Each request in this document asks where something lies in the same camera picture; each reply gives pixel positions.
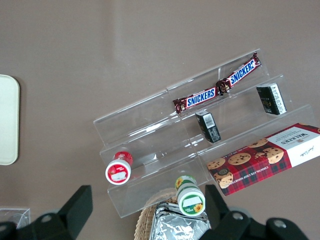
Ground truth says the aluminium foil container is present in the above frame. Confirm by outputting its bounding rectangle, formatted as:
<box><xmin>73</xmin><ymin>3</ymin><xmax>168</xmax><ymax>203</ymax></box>
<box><xmin>149</xmin><ymin>201</ymin><xmax>212</xmax><ymax>240</ymax></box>

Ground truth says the clear acrylic tiered riser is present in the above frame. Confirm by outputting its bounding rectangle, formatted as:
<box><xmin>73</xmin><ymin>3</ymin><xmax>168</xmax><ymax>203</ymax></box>
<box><xmin>166</xmin><ymin>48</ymin><xmax>320</xmax><ymax>198</ymax></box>
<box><xmin>93</xmin><ymin>87</ymin><xmax>212</xmax><ymax>220</ymax></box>

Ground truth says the light wicker basket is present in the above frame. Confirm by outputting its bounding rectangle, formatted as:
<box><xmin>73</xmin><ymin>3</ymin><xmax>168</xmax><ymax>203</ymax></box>
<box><xmin>134</xmin><ymin>188</ymin><xmax>181</xmax><ymax>240</ymax></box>

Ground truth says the small black carton box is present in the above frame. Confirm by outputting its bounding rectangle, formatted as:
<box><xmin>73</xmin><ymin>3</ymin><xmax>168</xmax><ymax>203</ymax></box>
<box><xmin>194</xmin><ymin>111</ymin><xmax>222</xmax><ymax>144</ymax></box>
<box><xmin>256</xmin><ymin>82</ymin><xmax>288</xmax><ymax>116</ymax></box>

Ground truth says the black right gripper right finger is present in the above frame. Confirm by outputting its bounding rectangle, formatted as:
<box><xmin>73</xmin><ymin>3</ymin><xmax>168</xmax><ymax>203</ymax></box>
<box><xmin>199</xmin><ymin>184</ymin><xmax>253</xmax><ymax>240</ymax></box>

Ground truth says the Snickers chocolate bar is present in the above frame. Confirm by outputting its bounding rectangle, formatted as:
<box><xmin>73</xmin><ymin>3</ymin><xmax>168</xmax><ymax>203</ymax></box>
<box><xmin>215</xmin><ymin>51</ymin><xmax>262</xmax><ymax>95</ymax></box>
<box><xmin>172</xmin><ymin>86</ymin><xmax>219</xmax><ymax>112</ymax></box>

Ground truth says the clear acrylic bottle rack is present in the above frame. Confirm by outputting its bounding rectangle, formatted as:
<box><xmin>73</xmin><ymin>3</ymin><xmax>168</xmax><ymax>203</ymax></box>
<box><xmin>0</xmin><ymin>206</ymin><xmax>31</xmax><ymax>230</ymax></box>

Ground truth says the green-lidded sunflower jar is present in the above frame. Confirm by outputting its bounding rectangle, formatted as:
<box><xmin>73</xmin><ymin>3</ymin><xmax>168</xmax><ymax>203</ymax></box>
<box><xmin>174</xmin><ymin>175</ymin><xmax>206</xmax><ymax>216</ymax></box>

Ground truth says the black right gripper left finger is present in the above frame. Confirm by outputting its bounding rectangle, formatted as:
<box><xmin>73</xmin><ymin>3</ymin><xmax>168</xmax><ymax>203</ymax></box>
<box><xmin>31</xmin><ymin>184</ymin><xmax>94</xmax><ymax>240</ymax></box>

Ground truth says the red-lidded small jar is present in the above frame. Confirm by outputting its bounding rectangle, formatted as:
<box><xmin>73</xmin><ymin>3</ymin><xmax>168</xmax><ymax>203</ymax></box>
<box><xmin>104</xmin><ymin>150</ymin><xmax>134</xmax><ymax>186</ymax></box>

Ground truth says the cream plastic serving tray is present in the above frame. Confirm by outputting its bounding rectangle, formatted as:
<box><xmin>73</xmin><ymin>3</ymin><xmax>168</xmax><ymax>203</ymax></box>
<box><xmin>0</xmin><ymin>74</ymin><xmax>21</xmax><ymax>166</ymax></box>

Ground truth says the Walkers red tartan cookie box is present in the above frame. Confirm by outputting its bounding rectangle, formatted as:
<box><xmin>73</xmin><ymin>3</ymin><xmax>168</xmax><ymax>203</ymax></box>
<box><xmin>206</xmin><ymin>122</ymin><xmax>320</xmax><ymax>197</ymax></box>

